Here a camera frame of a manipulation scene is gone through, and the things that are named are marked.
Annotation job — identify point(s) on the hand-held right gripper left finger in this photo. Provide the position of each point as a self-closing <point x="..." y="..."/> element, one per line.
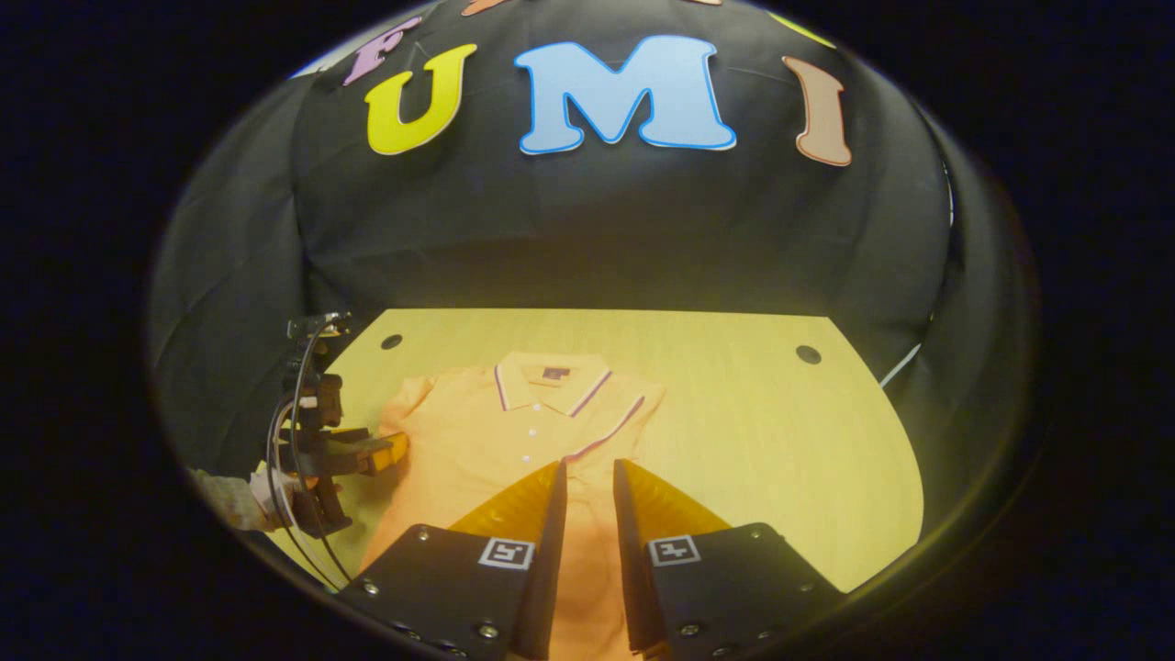
<point x="546" y="569"/>

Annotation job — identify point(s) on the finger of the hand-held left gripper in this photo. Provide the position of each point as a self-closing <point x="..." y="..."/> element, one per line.
<point x="386" y="452"/>

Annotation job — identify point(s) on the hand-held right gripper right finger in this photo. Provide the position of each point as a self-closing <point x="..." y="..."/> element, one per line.
<point x="633" y="569"/>

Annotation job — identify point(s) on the orange T-shirt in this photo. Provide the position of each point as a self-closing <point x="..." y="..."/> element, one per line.
<point x="477" y="441"/>

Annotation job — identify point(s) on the black table grommet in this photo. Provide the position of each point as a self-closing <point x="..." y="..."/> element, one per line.
<point x="808" y="353"/>
<point x="392" y="341"/>

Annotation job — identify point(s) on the black backdrop cloth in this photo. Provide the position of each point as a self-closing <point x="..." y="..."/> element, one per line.
<point x="597" y="229"/>

